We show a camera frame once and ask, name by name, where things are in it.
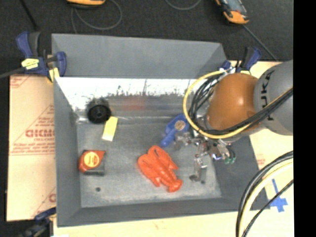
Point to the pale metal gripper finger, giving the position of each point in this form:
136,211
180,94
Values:
198,171
184,141

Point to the blue toy with brown disc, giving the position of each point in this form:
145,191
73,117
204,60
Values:
174,128

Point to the orange toy lobster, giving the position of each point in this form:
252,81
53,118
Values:
159,168

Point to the yellow sponge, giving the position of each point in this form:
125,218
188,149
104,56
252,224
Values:
110,128

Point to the black round wheel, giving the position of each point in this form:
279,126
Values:
98,111

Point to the grey metal bin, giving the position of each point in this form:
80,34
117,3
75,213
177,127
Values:
138,58

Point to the orange tape measure yellow label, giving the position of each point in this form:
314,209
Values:
90,160

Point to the brown cardboard board red print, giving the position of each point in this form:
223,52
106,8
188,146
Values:
29,157

